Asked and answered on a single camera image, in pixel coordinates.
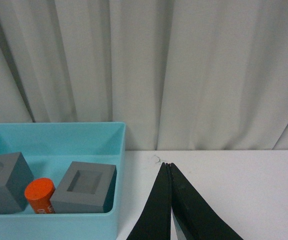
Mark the light blue plastic box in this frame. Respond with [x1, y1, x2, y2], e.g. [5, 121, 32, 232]
[0, 122, 126, 240]

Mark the orange cylinder part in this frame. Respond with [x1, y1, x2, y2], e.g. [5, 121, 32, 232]
[24, 177, 55, 214]

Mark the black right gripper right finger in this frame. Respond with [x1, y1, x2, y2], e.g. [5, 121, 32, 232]
[170, 163, 242, 240]

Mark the gray block with round hole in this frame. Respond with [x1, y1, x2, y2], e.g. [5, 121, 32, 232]
[0, 152, 34, 215]

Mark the white curtain backdrop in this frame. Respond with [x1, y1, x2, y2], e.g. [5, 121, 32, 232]
[0, 0, 288, 150]

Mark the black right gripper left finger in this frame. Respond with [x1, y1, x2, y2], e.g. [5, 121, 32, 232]
[127, 163, 171, 240]

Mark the gray block with square hole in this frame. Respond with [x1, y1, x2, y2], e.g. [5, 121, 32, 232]
[50, 161, 117, 214]

